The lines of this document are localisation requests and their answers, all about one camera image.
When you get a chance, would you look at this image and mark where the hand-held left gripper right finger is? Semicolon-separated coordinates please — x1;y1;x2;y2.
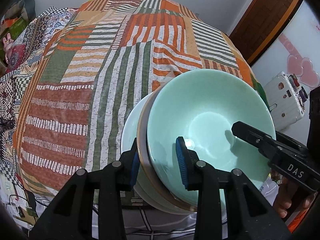
176;137;292;240

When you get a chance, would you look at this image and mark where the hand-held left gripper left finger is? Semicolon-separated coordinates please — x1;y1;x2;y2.
29;138;140;240

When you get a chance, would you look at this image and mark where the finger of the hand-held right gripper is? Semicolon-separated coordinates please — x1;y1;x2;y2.
232;121;278;159

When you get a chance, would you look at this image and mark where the white bowl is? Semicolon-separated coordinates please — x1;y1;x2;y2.
121;94;198;215

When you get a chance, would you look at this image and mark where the green bowl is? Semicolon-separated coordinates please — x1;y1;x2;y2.
147;70;277;207

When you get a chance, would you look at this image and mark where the person's right hand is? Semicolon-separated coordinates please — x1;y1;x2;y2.
273;177;314;218

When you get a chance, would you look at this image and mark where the plush colourful blanket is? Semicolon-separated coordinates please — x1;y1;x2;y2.
226;34;270;108

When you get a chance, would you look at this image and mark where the striped patchwork blanket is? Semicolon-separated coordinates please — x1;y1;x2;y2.
12;0;253;200

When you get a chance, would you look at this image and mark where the white sliding wardrobe door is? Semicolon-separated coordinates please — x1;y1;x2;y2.
250;0;320;130

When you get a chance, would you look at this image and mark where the wooden door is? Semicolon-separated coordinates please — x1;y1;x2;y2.
229;0;300;65

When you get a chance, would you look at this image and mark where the patterned checkered quilt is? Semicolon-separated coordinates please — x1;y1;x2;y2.
0;6;80;175

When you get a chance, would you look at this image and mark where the pink rabbit plush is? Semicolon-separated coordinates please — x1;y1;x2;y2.
2;32;14;58

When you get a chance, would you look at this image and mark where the green cardboard box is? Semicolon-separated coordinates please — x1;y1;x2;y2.
0;17;29;39

